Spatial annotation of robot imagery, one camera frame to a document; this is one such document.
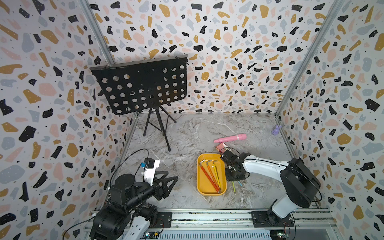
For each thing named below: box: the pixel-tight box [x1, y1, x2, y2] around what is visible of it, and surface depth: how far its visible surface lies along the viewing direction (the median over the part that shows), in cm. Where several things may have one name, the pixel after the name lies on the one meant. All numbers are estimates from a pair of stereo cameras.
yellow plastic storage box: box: [196, 153, 227, 196], surface depth 90 cm
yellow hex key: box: [212, 160, 221, 192], surface depth 89 cm
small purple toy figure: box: [272, 125, 282, 136], surface depth 111 cm
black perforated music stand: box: [90, 54, 189, 152], surface depth 73 cm
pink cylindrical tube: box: [213, 133, 247, 143], surface depth 107 cm
